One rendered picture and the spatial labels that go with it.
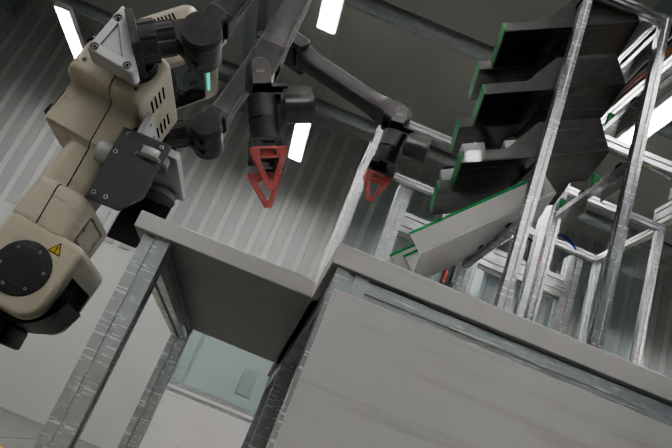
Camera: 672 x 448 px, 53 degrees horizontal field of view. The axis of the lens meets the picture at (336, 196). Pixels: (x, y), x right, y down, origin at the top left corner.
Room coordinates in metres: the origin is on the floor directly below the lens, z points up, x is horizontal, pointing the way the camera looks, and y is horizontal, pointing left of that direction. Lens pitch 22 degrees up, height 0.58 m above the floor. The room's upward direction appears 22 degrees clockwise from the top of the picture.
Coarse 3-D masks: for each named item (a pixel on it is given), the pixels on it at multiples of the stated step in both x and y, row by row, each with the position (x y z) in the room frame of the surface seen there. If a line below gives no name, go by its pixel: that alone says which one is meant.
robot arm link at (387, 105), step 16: (304, 48) 1.58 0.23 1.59; (304, 64) 1.61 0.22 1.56; (320, 64) 1.59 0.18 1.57; (320, 80) 1.61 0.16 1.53; (336, 80) 1.57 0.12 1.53; (352, 80) 1.57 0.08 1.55; (352, 96) 1.57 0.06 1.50; (368, 96) 1.55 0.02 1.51; (384, 96) 1.55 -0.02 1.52; (368, 112) 1.57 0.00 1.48; (384, 112) 1.53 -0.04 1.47; (384, 128) 1.58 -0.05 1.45
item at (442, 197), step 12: (444, 180) 1.26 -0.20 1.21; (444, 192) 1.27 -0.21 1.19; (456, 192) 1.27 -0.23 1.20; (468, 192) 1.27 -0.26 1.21; (480, 192) 1.27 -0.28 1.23; (492, 192) 1.27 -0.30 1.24; (432, 204) 1.35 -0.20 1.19; (444, 204) 1.33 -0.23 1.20; (456, 204) 1.33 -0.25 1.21; (468, 204) 1.33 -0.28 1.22; (552, 204) 1.34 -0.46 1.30
